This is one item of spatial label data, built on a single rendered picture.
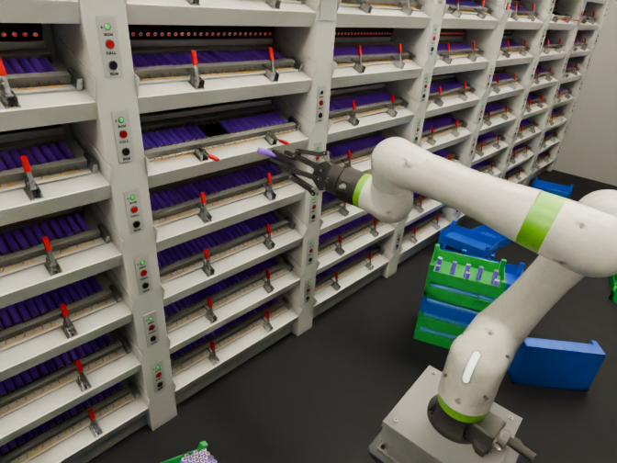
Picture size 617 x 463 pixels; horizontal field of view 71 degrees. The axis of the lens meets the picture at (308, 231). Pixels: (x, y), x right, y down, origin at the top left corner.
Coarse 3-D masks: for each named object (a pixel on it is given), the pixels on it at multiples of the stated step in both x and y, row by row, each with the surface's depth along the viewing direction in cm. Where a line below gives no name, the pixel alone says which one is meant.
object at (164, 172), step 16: (176, 112) 128; (192, 112) 132; (288, 112) 153; (304, 128) 150; (240, 144) 134; (256, 144) 137; (288, 144) 145; (304, 144) 151; (176, 160) 119; (192, 160) 121; (208, 160) 124; (224, 160) 127; (240, 160) 133; (256, 160) 138; (160, 176) 114; (176, 176) 119; (192, 176) 123
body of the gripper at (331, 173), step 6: (324, 162) 116; (330, 162) 116; (324, 168) 116; (330, 168) 115; (336, 168) 113; (342, 168) 114; (312, 174) 118; (318, 174) 117; (324, 174) 116; (330, 174) 113; (336, 174) 112; (324, 180) 114; (330, 180) 113; (336, 180) 112; (318, 186) 118; (324, 186) 115; (330, 186) 113; (330, 192) 116
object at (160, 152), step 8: (264, 128) 141; (272, 128) 143; (280, 128) 145; (288, 128) 148; (216, 136) 129; (224, 136) 130; (232, 136) 132; (240, 136) 134; (248, 136) 136; (256, 136) 139; (176, 144) 120; (184, 144) 121; (192, 144) 122; (200, 144) 124; (208, 144) 127; (216, 144) 129; (224, 144) 130; (232, 144) 131; (144, 152) 113; (152, 152) 114; (160, 152) 116; (168, 152) 118; (176, 152) 120; (160, 160) 116
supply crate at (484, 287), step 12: (444, 252) 194; (432, 264) 178; (444, 264) 193; (480, 264) 190; (492, 264) 188; (504, 264) 184; (432, 276) 179; (444, 276) 177; (456, 276) 185; (492, 276) 187; (504, 276) 178; (468, 288) 176; (480, 288) 174; (492, 288) 172; (504, 288) 170
